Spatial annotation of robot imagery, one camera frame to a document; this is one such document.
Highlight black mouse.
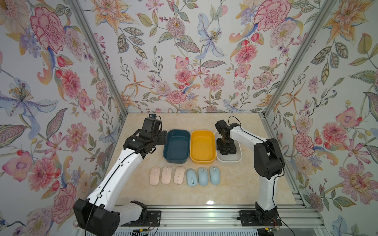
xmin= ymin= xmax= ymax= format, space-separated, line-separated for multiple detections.
xmin=220 ymin=149 xmax=237 ymax=155

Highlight light blue mouse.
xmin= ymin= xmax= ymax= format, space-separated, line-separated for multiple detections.
xmin=186 ymin=169 xmax=198 ymax=187
xmin=209 ymin=166 xmax=220 ymax=185
xmin=198 ymin=167 xmax=209 ymax=186

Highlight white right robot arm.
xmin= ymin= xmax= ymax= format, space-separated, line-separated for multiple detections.
xmin=215 ymin=120 xmax=285 ymax=228

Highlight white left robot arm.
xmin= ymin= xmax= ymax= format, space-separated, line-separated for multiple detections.
xmin=73 ymin=130 xmax=167 ymax=236

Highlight white storage box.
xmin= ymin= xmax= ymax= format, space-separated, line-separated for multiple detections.
xmin=216 ymin=141 xmax=243 ymax=165

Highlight yellow storage box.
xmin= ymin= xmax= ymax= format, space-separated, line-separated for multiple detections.
xmin=190 ymin=130 xmax=217 ymax=165

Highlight dark teal storage box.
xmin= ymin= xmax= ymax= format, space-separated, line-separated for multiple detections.
xmin=163 ymin=129 xmax=191 ymax=164

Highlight pink mouse far left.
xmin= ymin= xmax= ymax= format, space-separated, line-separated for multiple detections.
xmin=149 ymin=167 xmax=160 ymax=186

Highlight pink mouse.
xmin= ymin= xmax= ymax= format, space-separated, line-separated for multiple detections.
xmin=161 ymin=166 xmax=172 ymax=184
xmin=173 ymin=166 xmax=186 ymax=185
xmin=149 ymin=167 xmax=160 ymax=186

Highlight pink mouse middle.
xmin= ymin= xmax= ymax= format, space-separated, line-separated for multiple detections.
xmin=161 ymin=166 xmax=172 ymax=184

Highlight pink mouse right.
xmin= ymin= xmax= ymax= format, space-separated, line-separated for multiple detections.
xmin=173 ymin=166 xmax=186 ymax=185

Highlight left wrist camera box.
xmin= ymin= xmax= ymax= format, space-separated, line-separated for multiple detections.
xmin=142 ymin=114 xmax=162 ymax=133

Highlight left aluminium corner post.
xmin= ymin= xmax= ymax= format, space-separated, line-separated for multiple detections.
xmin=68 ymin=0 xmax=128 ymax=117

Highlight aluminium corner post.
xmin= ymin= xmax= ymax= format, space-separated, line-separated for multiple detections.
xmin=68 ymin=0 xmax=128 ymax=117
xmin=260 ymin=1 xmax=335 ymax=119

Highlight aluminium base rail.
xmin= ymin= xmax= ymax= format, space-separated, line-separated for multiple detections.
xmin=113 ymin=205 xmax=329 ymax=236

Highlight right aluminium corner post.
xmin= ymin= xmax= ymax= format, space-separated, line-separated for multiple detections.
xmin=260 ymin=1 xmax=335 ymax=119

